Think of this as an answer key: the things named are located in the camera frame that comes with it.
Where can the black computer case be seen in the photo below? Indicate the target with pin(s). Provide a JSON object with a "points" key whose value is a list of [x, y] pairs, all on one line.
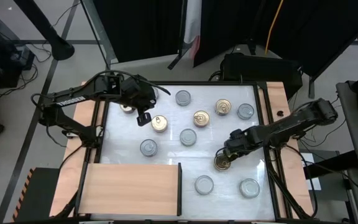
{"points": [[2, 56]]}

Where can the white cloth with pink trim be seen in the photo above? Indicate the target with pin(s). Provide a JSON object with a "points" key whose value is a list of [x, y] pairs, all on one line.
{"points": [[193, 21]]}

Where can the green Bumble Bee tuna can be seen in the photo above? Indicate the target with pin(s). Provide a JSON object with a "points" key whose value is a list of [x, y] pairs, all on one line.
{"points": [[148, 147], [183, 97], [188, 137], [249, 188]]}

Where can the black equipment case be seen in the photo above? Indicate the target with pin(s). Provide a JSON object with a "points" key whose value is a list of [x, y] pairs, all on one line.
{"points": [[259, 71]]}

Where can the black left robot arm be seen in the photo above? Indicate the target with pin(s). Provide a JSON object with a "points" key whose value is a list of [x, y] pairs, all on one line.
{"points": [[70, 100]]}

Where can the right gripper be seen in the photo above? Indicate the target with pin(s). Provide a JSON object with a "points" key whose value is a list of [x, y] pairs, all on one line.
{"points": [[242, 140]]}

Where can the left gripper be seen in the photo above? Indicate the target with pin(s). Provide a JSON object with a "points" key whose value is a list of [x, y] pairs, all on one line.
{"points": [[138, 93]]}

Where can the black clamp knob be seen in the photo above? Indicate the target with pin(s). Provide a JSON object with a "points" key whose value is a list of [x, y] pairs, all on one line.
{"points": [[280, 113]]}

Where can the black curtain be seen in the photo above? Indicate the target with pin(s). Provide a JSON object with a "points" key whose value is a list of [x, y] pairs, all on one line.
{"points": [[135, 28], [225, 28], [315, 28]]}

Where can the black platform with hazard stripes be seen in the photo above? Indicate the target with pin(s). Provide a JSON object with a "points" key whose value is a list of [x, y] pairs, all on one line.
{"points": [[39, 193]]}

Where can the black pole with round base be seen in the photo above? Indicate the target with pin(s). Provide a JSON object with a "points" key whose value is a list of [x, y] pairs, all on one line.
{"points": [[61, 48]]}

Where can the tall red label can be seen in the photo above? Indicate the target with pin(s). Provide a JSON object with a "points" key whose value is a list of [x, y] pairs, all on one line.
{"points": [[204, 184]]}

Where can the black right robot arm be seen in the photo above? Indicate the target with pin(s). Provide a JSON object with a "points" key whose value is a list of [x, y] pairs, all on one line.
{"points": [[291, 124]]}

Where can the teal label tuna can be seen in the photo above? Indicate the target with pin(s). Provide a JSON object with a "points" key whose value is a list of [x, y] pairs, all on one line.
{"points": [[245, 111]]}

